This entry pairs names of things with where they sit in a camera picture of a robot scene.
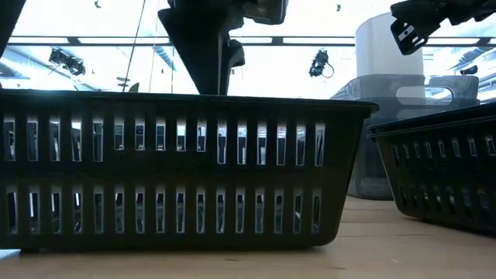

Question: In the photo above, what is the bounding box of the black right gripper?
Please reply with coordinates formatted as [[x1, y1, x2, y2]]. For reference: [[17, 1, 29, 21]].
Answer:
[[390, 0, 466, 56]]

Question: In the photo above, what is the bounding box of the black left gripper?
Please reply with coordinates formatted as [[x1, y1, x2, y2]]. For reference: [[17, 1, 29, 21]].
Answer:
[[157, 0, 290, 96]]

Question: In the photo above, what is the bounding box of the grey plastic bin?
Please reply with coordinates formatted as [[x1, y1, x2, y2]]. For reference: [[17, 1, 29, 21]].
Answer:
[[340, 96, 481, 201], [336, 92, 481, 129], [331, 73, 481, 113]]

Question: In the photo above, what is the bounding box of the white cylindrical lamp shade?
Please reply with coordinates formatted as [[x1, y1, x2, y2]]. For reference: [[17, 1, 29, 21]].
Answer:
[[354, 11, 425, 98]]

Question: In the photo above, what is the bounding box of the black overhead crossbar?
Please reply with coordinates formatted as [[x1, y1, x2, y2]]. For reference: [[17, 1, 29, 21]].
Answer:
[[7, 35, 496, 47]]

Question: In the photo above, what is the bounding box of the long thin black cable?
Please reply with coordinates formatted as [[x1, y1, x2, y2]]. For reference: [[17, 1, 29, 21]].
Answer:
[[122, 0, 147, 93]]

